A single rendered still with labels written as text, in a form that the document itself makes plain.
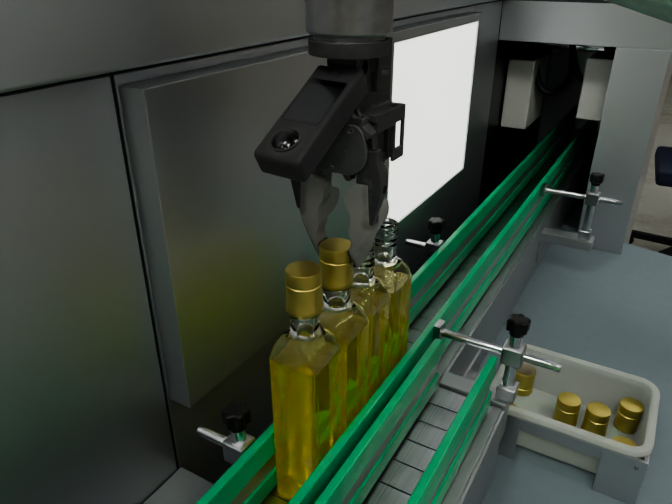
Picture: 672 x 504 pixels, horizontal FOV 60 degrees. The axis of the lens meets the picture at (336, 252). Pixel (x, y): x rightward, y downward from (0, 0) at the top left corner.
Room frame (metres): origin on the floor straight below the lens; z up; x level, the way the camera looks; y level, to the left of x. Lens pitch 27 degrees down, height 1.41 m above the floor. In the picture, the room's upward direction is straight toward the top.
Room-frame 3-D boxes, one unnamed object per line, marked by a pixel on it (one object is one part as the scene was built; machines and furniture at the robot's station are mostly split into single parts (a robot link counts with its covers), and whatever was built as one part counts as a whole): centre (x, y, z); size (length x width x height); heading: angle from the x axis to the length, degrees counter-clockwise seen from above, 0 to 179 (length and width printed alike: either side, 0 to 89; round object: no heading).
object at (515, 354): (0.63, -0.21, 0.95); 0.17 x 0.03 x 0.12; 60
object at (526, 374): (0.76, -0.31, 0.79); 0.04 x 0.04 x 0.04
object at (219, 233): (0.88, -0.06, 1.15); 0.90 x 0.03 x 0.34; 150
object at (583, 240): (1.18, -0.53, 0.90); 0.17 x 0.05 x 0.23; 60
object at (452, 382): (0.63, -0.19, 0.85); 0.09 x 0.04 x 0.07; 60
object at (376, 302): (0.57, -0.03, 0.99); 0.06 x 0.06 x 0.21; 61
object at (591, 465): (0.69, -0.33, 0.79); 0.27 x 0.17 x 0.08; 60
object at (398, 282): (0.62, -0.06, 0.99); 0.06 x 0.06 x 0.21; 59
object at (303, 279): (0.47, 0.03, 1.14); 0.04 x 0.04 x 0.04
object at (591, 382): (0.68, -0.35, 0.80); 0.22 x 0.17 x 0.09; 60
